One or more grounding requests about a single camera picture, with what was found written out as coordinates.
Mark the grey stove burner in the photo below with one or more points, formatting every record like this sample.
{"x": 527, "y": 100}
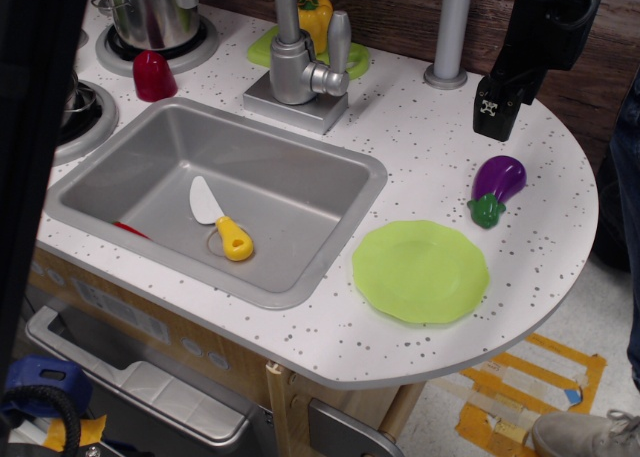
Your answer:
{"x": 117, "y": 57}
{"x": 88, "y": 121}

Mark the grey toy sink basin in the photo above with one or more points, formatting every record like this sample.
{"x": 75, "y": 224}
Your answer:
{"x": 299, "y": 199}

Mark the light green plastic plate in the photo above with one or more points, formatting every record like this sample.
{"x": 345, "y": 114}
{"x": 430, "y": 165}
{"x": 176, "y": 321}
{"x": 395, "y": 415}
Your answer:
{"x": 420, "y": 272}

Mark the grey sneaker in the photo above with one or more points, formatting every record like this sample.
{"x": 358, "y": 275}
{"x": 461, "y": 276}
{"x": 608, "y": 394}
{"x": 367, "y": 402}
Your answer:
{"x": 573, "y": 434}

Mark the yellow toy bell pepper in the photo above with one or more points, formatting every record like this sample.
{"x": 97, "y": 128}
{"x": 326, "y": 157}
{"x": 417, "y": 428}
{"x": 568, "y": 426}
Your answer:
{"x": 315, "y": 17}

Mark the grey support pole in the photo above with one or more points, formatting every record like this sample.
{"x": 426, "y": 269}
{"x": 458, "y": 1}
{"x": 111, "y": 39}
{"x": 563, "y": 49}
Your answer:
{"x": 446, "y": 72}

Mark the dark foreground post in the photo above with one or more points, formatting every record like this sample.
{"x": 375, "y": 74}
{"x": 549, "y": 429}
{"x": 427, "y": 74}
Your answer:
{"x": 39, "y": 39}

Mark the silver toy faucet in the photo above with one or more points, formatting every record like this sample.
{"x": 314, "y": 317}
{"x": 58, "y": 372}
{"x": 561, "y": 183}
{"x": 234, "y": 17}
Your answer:
{"x": 299, "y": 89}

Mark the grey stove burner rear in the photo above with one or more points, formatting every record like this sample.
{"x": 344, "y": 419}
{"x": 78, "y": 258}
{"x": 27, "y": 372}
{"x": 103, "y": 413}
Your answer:
{"x": 117, "y": 57}

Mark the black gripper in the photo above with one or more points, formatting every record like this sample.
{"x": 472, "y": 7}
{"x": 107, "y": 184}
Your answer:
{"x": 515, "y": 79}

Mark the yellow floor tape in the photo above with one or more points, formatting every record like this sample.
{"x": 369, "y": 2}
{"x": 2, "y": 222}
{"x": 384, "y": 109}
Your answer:
{"x": 505, "y": 395}

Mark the light green cutting board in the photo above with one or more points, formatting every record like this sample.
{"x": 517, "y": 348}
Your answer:
{"x": 259, "y": 53}

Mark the stainless steel pot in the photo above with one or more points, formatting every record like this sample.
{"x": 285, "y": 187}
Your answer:
{"x": 153, "y": 24}

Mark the person leg in jeans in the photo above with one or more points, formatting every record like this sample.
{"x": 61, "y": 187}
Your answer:
{"x": 624, "y": 147}

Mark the grey oven door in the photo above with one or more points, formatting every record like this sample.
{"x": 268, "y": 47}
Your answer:
{"x": 152, "y": 402}

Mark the red toy item in sink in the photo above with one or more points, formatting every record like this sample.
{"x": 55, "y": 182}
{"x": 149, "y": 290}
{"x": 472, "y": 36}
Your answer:
{"x": 129, "y": 229}

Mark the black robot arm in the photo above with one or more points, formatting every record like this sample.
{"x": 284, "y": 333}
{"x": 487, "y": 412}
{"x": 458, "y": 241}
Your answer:
{"x": 567, "y": 23}

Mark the yellow handled toy knife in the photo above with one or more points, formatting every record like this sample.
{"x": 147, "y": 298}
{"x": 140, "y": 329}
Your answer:
{"x": 237, "y": 245}

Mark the blue clamp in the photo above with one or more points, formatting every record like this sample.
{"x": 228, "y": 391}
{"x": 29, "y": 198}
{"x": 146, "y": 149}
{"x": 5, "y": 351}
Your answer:
{"x": 42, "y": 386}

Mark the purple toy eggplant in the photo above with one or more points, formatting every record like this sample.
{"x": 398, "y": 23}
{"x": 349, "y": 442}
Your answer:
{"x": 498, "y": 180}

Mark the red plastic cup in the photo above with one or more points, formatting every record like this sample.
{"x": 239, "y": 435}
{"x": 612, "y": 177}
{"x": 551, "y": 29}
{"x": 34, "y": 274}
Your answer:
{"x": 153, "y": 78}

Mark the grey stove burner front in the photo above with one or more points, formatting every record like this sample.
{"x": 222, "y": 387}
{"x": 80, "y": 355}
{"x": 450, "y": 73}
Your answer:
{"x": 88, "y": 121}

